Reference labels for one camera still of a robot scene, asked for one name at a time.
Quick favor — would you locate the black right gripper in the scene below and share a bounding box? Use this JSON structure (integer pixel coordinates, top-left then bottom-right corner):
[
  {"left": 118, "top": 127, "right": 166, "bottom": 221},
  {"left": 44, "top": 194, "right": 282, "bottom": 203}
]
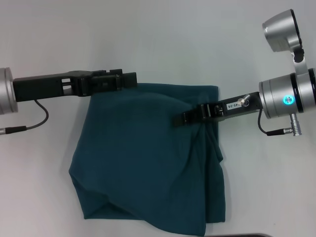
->
[{"left": 172, "top": 91, "right": 263, "bottom": 128}]

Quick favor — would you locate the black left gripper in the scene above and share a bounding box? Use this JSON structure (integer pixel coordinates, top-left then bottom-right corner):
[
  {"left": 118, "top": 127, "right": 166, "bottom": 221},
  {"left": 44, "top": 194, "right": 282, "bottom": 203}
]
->
[{"left": 12, "top": 68, "right": 138, "bottom": 103}]

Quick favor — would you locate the teal T-shirt with FREE print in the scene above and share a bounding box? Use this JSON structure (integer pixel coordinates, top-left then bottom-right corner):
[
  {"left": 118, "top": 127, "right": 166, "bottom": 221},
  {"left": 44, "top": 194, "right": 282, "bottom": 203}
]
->
[{"left": 68, "top": 83, "right": 225, "bottom": 236}]

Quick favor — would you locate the black cable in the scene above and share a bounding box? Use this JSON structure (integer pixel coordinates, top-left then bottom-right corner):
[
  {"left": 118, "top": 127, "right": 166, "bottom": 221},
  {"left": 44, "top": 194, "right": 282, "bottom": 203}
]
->
[{"left": 257, "top": 108, "right": 287, "bottom": 137}]

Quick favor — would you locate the dark brown cable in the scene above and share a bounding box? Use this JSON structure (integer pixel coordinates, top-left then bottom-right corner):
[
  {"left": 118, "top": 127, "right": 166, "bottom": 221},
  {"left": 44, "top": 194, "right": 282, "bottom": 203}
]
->
[{"left": 4, "top": 99, "right": 49, "bottom": 134}]

